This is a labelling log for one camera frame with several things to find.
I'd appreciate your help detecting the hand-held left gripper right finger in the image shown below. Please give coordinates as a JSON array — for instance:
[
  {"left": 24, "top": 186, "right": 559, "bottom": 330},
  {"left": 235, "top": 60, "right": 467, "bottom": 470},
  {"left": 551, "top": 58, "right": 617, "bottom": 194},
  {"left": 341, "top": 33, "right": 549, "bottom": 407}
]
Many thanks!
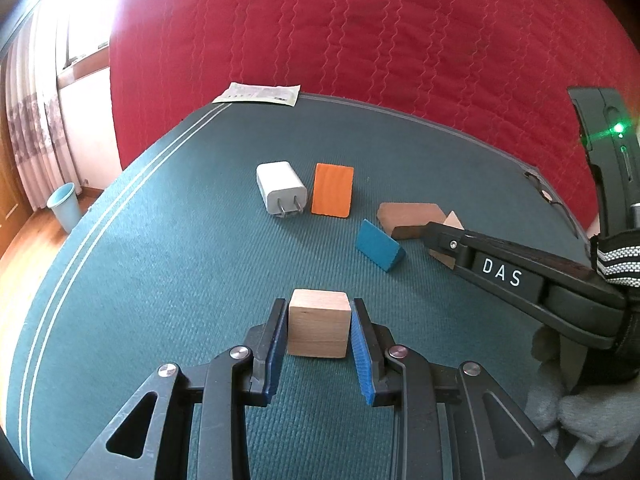
[{"left": 350, "top": 297, "right": 576, "bottom": 480}]

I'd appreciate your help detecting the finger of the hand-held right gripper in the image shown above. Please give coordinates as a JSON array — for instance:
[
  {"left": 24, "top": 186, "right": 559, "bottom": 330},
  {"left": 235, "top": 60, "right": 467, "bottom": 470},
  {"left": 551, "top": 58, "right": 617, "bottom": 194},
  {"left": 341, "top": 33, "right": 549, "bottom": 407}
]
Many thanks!
[
  {"left": 452, "top": 261, "right": 551, "bottom": 327},
  {"left": 424, "top": 222, "right": 599, "bottom": 284}
]

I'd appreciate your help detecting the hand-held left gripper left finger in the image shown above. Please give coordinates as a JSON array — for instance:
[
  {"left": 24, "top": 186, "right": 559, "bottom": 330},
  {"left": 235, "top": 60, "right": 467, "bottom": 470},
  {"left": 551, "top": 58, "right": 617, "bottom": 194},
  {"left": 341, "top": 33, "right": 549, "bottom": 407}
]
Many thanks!
[{"left": 65, "top": 296, "right": 291, "bottom": 480}]

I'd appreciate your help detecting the plain wooden triangular block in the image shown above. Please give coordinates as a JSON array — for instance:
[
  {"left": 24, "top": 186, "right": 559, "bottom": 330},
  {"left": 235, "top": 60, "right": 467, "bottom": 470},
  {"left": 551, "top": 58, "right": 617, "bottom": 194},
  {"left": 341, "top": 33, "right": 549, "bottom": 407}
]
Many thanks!
[{"left": 429, "top": 210, "right": 463, "bottom": 273}]

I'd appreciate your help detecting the plain wooden cube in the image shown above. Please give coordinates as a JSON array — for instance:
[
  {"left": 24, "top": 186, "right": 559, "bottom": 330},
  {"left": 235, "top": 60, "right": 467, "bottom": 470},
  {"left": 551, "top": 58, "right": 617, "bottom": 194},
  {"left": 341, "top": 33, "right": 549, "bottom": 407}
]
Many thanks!
[{"left": 287, "top": 289, "right": 351, "bottom": 359}]

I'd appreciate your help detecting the orange rectangular wooden block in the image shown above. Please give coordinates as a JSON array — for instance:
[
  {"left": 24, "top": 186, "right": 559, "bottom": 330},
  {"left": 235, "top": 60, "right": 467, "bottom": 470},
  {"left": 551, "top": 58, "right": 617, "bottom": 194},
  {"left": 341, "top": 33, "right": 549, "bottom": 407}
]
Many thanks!
[{"left": 311, "top": 162, "right": 355, "bottom": 220}]

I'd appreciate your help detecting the white charger plug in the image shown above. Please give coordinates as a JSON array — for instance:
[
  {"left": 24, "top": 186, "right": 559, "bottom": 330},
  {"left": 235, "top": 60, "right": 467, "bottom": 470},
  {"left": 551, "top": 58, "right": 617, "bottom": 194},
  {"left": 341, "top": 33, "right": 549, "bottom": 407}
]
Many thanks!
[{"left": 256, "top": 161, "right": 308, "bottom": 219}]

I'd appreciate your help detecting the person's right hand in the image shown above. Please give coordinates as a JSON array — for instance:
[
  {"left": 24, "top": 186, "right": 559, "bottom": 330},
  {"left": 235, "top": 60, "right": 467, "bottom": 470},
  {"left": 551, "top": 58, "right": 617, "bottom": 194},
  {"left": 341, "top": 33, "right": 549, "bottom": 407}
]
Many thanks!
[{"left": 525, "top": 325, "right": 640, "bottom": 477}]

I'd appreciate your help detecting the dark brown wooden block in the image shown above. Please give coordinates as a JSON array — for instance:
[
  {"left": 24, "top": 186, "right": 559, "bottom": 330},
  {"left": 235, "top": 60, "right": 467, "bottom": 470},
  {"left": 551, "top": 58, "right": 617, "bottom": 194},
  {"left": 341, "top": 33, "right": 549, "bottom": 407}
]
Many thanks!
[{"left": 377, "top": 202, "right": 448, "bottom": 241}]

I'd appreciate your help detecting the blue wooden wedge block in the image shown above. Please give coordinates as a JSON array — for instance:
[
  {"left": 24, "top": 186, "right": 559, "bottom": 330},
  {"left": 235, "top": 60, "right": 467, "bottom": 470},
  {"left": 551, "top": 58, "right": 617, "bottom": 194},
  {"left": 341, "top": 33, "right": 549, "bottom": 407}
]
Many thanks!
[{"left": 355, "top": 218, "right": 407, "bottom": 274}]

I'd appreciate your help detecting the red quilted bedspread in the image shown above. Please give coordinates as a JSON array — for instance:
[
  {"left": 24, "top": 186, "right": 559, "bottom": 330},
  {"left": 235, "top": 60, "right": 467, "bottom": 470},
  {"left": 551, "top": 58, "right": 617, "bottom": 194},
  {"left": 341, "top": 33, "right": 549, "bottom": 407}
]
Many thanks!
[{"left": 107, "top": 0, "right": 640, "bottom": 241}]

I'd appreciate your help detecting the white paper leaflet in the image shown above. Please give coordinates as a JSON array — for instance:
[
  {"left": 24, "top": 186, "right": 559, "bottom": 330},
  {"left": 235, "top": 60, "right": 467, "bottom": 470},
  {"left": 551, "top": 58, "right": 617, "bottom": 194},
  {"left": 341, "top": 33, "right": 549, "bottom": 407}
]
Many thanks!
[{"left": 212, "top": 82, "right": 301, "bottom": 107}]

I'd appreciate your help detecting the light blue wastebasket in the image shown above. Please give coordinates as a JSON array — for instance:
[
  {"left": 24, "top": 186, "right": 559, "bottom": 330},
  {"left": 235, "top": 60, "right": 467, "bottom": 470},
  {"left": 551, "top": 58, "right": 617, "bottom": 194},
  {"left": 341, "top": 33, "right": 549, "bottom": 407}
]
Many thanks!
[{"left": 46, "top": 183, "right": 81, "bottom": 234}]

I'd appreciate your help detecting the wooden door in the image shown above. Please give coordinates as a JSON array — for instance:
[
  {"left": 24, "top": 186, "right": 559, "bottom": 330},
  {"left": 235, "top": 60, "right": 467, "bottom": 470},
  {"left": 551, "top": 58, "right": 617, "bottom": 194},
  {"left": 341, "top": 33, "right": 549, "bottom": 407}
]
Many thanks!
[{"left": 0, "top": 160, "right": 26, "bottom": 241}]

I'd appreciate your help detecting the patterned sheer curtain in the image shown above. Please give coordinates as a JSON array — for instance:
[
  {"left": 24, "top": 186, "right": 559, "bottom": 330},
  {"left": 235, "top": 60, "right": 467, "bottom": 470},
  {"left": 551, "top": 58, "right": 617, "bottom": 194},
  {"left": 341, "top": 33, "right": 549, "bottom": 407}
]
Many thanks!
[{"left": 0, "top": 5, "right": 83, "bottom": 213}]

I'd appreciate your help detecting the bright window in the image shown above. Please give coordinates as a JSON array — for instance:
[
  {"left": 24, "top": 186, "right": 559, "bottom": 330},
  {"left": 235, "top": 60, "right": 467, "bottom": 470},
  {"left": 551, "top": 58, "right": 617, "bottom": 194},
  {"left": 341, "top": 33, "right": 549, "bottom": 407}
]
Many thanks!
[{"left": 55, "top": 0, "right": 131, "bottom": 76}]

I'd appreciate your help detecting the black cord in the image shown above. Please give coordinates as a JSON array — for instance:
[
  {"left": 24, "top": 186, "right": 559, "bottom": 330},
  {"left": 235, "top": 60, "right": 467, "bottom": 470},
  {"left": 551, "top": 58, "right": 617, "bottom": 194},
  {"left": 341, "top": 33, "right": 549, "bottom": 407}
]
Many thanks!
[{"left": 524, "top": 170, "right": 583, "bottom": 238}]

